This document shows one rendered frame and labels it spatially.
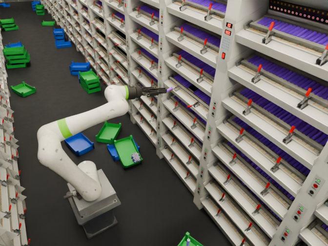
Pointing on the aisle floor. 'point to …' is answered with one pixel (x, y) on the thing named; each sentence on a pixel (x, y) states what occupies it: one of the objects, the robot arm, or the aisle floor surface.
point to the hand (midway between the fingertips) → (161, 90)
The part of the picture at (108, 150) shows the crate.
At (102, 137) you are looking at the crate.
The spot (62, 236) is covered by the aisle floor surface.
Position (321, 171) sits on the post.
